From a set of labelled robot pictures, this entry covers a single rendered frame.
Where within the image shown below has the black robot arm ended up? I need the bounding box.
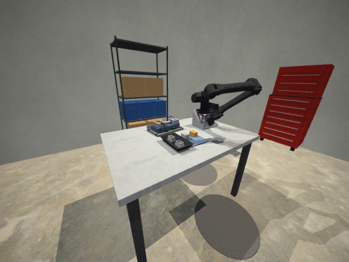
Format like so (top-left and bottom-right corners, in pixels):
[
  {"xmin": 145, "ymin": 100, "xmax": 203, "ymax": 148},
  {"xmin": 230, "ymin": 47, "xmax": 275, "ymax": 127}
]
[{"xmin": 191, "ymin": 78, "xmax": 262, "ymax": 126}]

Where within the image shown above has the yellow rectangular block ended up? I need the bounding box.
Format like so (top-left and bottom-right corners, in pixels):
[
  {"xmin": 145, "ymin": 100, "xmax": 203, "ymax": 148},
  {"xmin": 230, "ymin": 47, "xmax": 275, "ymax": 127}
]
[{"xmin": 189, "ymin": 130, "xmax": 198, "ymax": 137}]

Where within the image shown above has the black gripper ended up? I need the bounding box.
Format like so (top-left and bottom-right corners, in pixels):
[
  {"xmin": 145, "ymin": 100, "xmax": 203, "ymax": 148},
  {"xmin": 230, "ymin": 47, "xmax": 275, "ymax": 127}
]
[{"xmin": 196, "ymin": 102, "xmax": 211, "ymax": 123}]

